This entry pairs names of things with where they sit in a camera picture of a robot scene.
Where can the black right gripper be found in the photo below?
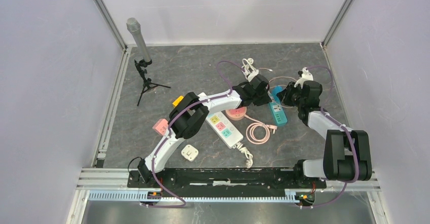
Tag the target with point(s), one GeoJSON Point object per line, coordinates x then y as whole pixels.
{"type": "Point", "coordinates": [284, 95]}

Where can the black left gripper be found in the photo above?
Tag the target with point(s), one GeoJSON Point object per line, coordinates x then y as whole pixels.
{"type": "Point", "coordinates": [265, 100]}

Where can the light blue plug adapter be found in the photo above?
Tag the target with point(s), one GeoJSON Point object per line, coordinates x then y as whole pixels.
{"type": "Point", "coordinates": [276, 89]}

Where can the pink round socket base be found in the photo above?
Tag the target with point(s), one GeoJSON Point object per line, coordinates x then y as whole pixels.
{"type": "Point", "coordinates": [236, 114]}

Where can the teal power strip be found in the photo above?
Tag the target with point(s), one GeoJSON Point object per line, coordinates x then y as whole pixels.
{"type": "Point", "coordinates": [277, 111]}

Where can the white power strip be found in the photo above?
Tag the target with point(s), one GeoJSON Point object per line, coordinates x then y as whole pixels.
{"type": "Point", "coordinates": [223, 127]}

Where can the yellow cube socket adapter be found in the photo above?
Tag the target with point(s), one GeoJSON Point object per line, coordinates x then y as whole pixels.
{"type": "Point", "coordinates": [177, 101]}

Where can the white plug adapter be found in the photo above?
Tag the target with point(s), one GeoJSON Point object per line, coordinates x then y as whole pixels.
{"type": "Point", "coordinates": [189, 152]}

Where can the pink cube socket adapter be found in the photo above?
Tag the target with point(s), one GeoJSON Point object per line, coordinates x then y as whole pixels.
{"type": "Point", "coordinates": [160, 126]}

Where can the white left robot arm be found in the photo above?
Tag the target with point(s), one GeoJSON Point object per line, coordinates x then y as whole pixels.
{"type": "Point", "coordinates": [187, 118]}

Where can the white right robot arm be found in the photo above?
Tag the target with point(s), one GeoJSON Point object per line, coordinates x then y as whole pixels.
{"type": "Point", "coordinates": [347, 155]}

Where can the grey microphone on stand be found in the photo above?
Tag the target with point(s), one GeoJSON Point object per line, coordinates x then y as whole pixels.
{"type": "Point", "coordinates": [134, 27]}

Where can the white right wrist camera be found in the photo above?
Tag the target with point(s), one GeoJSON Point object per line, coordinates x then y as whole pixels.
{"type": "Point", "coordinates": [304, 75]}

